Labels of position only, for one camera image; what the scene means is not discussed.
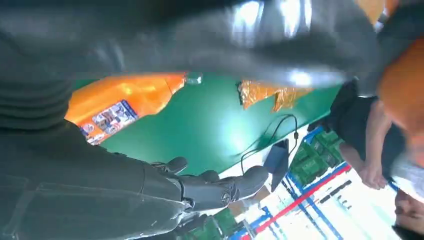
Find cardboard box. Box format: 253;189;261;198
227;187;272;217

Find green plastic crate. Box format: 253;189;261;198
289;129;345;186
183;207;246;240

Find white table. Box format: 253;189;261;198
198;125;332;216

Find person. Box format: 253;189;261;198
327;79;424;240

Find dark blue tablet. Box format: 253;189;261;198
263;139;290;193

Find black cable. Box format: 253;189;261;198
231;114;299;175

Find yellow taped sheet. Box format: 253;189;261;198
236;79;314;114

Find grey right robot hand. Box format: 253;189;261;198
0;0;380;240

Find person's hand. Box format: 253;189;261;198
359;163;389;191

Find green table mat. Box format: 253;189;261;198
71;72;342;176

